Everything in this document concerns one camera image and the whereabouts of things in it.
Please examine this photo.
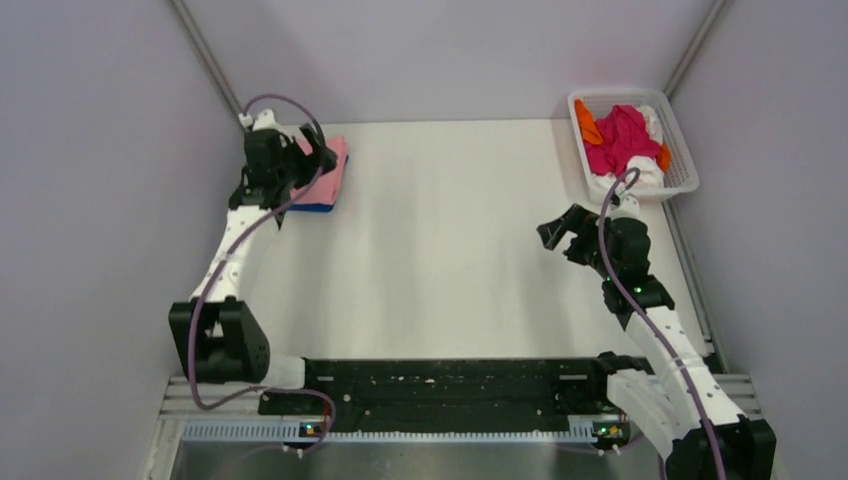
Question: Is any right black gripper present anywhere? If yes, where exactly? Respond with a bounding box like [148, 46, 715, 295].
[538, 203, 618, 280]

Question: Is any light pink t shirt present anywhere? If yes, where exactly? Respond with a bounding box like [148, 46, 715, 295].
[291, 136, 349, 213]

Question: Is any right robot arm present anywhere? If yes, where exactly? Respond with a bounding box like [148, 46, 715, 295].
[536, 204, 777, 479]

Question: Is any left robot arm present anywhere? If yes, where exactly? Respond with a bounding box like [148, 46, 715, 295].
[168, 125, 349, 414]

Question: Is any folded blue t shirt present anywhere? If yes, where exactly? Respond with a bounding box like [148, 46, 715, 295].
[291, 155, 349, 213]

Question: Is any orange cloth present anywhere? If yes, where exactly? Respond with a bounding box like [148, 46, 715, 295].
[574, 99, 603, 146]

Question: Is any magenta t shirt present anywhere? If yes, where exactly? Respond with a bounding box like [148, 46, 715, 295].
[582, 105, 662, 176]

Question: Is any white plastic basket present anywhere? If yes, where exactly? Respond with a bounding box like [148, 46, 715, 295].
[568, 88, 700, 203]

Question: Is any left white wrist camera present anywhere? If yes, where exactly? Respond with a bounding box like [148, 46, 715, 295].
[238, 109, 283, 132]

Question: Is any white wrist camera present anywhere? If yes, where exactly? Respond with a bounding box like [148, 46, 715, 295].
[607, 190, 640, 220]
[238, 109, 283, 132]

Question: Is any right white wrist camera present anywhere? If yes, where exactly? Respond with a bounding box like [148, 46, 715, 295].
[607, 190, 640, 220]

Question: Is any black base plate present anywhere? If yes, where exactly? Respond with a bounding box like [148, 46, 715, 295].
[258, 352, 653, 434]

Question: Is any white slotted cable duct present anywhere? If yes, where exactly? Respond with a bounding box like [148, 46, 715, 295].
[182, 418, 627, 445]

